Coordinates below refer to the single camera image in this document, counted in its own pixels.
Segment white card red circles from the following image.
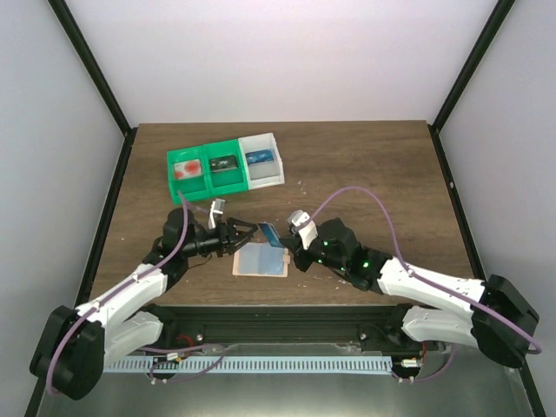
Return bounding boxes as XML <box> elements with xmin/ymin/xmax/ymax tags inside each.
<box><xmin>173</xmin><ymin>159</ymin><xmax>203</xmax><ymax>181</ymax></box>

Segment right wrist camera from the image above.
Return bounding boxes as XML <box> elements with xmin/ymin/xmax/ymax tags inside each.
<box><xmin>287</xmin><ymin>209</ymin><xmax>318</xmax><ymax>250</ymax></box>

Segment left side frame rail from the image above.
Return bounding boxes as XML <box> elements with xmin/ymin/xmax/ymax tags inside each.
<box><xmin>74</xmin><ymin>127</ymin><xmax>138</xmax><ymax>307</ymax></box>

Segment middle green bin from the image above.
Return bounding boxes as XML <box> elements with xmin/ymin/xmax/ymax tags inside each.
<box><xmin>203</xmin><ymin>139</ymin><xmax>248</xmax><ymax>196</ymax></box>

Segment light blue slotted cable duct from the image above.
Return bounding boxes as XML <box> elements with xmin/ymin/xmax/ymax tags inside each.
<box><xmin>105</xmin><ymin>356</ymin><xmax>393</xmax><ymax>374</ymax></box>

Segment right side frame rail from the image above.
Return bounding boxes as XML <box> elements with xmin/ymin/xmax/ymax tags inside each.
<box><xmin>427</xmin><ymin>125</ymin><xmax>486</xmax><ymax>284</ymax></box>

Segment black VIP card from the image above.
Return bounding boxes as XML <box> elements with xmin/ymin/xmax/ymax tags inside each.
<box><xmin>209</xmin><ymin>155</ymin><xmax>238</xmax><ymax>172</ymax></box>

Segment blue VIP card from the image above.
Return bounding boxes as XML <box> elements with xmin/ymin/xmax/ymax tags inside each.
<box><xmin>258</xmin><ymin>222</ymin><xmax>284</xmax><ymax>248</ymax></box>

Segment black frame post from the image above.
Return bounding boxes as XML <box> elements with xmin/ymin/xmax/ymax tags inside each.
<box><xmin>431</xmin><ymin>0</ymin><xmax>515</xmax><ymax>132</ymax></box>
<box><xmin>48</xmin><ymin>0</ymin><xmax>133</xmax><ymax>136</ymax></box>

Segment left black frame post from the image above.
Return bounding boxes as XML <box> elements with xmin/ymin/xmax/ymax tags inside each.
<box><xmin>48</xmin><ymin>0</ymin><xmax>133</xmax><ymax>136</ymax></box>

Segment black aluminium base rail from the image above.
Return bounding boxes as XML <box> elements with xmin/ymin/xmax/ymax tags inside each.
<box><xmin>58</xmin><ymin>305</ymin><xmax>513</xmax><ymax>353</ymax></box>

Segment right black frame post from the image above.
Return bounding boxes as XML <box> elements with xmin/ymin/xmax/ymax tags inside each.
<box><xmin>431</xmin><ymin>0</ymin><xmax>515</xmax><ymax>132</ymax></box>

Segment frame rail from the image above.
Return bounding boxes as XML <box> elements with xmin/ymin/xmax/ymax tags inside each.
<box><xmin>427</xmin><ymin>125</ymin><xmax>486</xmax><ymax>284</ymax></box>
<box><xmin>74</xmin><ymin>127</ymin><xmax>138</xmax><ymax>307</ymax></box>

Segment green bin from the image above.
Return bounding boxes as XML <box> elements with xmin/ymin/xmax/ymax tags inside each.
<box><xmin>203</xmin><ymin>139</ymin><xmax>248</xmax><ymax>196</ymax></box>
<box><xmin>166</xmin><ymin>146</ymin><xmax>210</xmax><ymax>204</ymax></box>

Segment metal front plate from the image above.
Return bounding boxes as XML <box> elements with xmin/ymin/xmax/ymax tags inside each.
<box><xmin>35</xmin><ymin>347</ymin><xmax>535</xmax><ymax>416</ymax></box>

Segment white bin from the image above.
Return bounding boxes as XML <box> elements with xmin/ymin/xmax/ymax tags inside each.
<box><xmin>238</xmin><ymin>133</ymin><xmax>285</xmax><ymax>190</ymax></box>

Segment left green bin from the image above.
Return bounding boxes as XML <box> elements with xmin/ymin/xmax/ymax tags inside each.
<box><xmin>166</xmin><ymin>146</ymin><xmax>210</xmax><ymax>204</ymax></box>

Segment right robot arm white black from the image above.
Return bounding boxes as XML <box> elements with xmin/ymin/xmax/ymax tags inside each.
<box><xmin>279</xmin><ymin>218</ymin><xmax>539</xmax><ymax>368</ymax></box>

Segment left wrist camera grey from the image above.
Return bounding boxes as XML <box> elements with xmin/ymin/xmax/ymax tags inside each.
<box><xmin>208</xmin><ymin>198</ymin><xmax>226</xmax><ymax>229</ymax></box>

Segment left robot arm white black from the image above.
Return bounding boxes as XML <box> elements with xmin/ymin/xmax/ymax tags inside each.
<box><xmin>30</xmin><ymin>208</ymin><xmax>257</xmax><ymax>400</ymax></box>

